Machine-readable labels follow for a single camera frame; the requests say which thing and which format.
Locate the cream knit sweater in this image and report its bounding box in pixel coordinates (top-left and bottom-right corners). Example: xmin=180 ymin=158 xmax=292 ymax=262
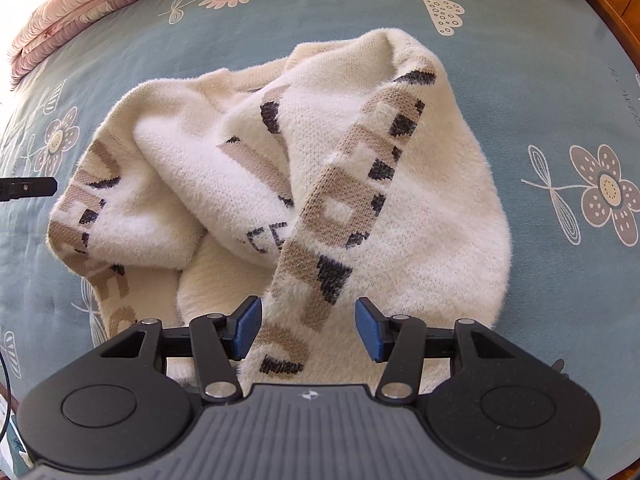
xmin=47 ymin=29 xmax=511 ymax=387

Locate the blue floral bed sheet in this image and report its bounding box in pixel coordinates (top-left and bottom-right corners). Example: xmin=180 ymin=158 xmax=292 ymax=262
xmin=1 ymin=0 xmax=639 ymax=479

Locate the black cable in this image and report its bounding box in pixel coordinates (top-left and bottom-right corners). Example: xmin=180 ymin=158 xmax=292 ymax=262
xmin=0 ymin=349 xmax=13 ymax=443

